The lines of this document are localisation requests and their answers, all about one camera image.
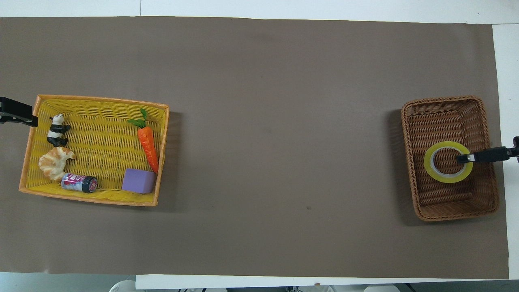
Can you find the yellow tape roll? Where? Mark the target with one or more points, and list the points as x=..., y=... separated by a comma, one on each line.
x=430, y=171

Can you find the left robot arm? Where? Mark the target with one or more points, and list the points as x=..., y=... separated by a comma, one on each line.
x=121, y=287

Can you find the yellow woven basket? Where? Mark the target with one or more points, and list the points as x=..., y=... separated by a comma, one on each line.
x=101, y=142

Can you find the brown wicker basket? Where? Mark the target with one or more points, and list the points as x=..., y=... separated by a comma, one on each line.
x=446, y=198

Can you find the toy carrot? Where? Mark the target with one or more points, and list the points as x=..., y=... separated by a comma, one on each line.
x=146, y=144

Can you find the purple foam block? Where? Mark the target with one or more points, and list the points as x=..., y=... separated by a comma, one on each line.
x=138, y=181

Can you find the small soda can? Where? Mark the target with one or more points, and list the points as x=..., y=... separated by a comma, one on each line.
x=77, y=182

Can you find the panda figurine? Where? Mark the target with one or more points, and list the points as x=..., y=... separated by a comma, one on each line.
x=54, y=132

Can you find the toy croissant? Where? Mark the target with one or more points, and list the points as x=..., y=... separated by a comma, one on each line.
x=50, y=164

